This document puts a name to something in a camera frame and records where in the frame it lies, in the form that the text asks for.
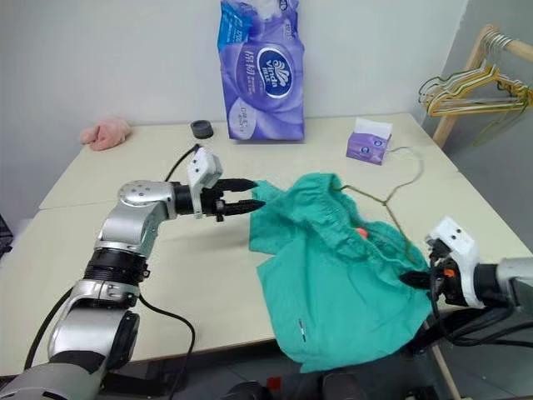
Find black tape roll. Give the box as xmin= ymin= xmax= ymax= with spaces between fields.
xmin=190 ymin=119 xmax=216 ymax=140

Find light wooden bar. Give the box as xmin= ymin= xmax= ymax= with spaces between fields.
xmin=430 ymin=344 xmax=462 ymax=400

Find yellow clothes hanger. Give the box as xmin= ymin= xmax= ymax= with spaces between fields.
xmin=427 ymin=64 xmax=533 ymax=118

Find dark green clothes hanger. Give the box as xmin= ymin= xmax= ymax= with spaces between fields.
xmin=417 ymin=69 xmax=482 ymax=103

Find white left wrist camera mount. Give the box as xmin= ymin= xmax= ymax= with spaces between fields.
xmin=185 ymin=146 xmax=225 ymax=219

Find purple tissue box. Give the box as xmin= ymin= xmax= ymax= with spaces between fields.
xmin=345 ymin=117 xmax=394 ymax=168

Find pink fluffy cloth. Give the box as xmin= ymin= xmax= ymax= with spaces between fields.
xmin=79 ymin=116 xmax=134 ymax=153

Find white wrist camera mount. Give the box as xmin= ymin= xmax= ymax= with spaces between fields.
xmin=424 ymin=215 xmax=487 ymax=310
xmin=185 ymin=146 xmax=225 ymax=219

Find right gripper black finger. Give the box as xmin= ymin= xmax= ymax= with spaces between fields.
xmin=398 ymin=270 xmax=431 ymax=289

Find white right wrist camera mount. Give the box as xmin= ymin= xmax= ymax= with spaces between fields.
xmin=424 ymin=215 xmax=487 ymax=310

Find white clothes hanger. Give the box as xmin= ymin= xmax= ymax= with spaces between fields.
xmin=421 ymin=62 xmax=533 ymax=108

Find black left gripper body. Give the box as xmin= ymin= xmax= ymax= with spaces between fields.
xmin=202 ymin=184 xmax=229 ymax=224

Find dark rounded shape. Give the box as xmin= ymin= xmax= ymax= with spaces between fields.
xmin=321 ymin=372 xmax=368 ymax=400
xmin=226 ymin=380 xmax=272 ymax=400

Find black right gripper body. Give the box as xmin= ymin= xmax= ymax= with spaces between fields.
xmin=425 ymin=245 xmax=462 ymax=306

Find purple Vinda tissue roll pack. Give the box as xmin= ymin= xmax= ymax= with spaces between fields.
xmin=216 ymin=0 xmax=307 ymax=143

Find olive wire clothes hanger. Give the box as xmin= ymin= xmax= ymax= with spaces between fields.
xmin=331 ymin=145 xmax=427 ymax=268

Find light wooden clothes rack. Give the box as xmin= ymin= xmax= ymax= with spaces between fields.
xmin=431 ymin=24 xmax=533 ymax=148

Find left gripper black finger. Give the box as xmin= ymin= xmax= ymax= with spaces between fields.
xmin=222 ymin=199 xmax=267 ymax=217
xmin=219 ymin=177 xmax=259 ymax=194

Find green shorts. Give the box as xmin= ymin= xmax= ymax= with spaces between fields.
xmin=247 ymin=171 xmax=435 ymax=374

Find lime green wire hanger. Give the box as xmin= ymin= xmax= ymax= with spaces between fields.
xmin=471 ymin=108 xmax=531 ymax=148

